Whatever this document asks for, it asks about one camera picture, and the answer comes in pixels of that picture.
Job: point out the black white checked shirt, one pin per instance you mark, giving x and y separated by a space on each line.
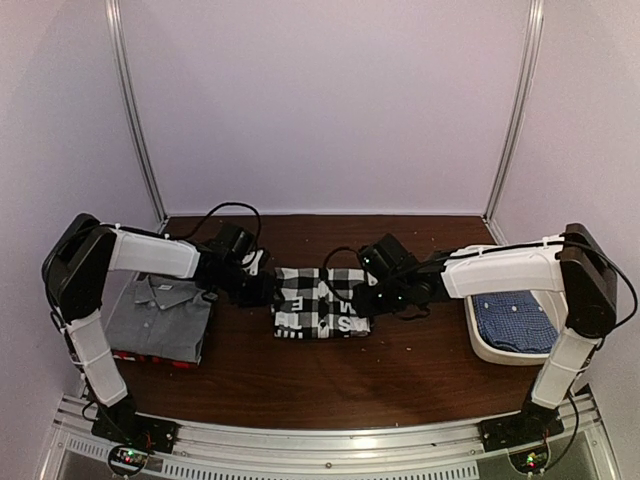
314 304

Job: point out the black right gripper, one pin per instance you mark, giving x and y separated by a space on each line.
365 305

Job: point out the folded grey shirt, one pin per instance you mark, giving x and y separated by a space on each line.
160 317

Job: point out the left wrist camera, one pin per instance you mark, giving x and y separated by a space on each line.
255 261

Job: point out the aluminium frame post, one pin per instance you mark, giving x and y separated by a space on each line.
529 58
123 72

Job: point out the right aluminium frame post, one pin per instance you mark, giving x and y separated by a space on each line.
529 58

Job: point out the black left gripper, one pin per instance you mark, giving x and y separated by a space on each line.
262 295

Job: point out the folded red plaid shirt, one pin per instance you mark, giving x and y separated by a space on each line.
139 358

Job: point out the blue checked shirt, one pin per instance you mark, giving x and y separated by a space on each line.
514 322

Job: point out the white plastic basket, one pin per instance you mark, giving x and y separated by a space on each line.
553 304

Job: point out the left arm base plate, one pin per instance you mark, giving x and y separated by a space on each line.
123 424

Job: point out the left aluminium frame post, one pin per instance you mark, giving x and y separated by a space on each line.
123 72

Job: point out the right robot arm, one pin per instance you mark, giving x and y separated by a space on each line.
570 265

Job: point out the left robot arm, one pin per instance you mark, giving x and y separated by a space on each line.
75 271

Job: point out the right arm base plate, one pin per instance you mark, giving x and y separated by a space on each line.
532 424

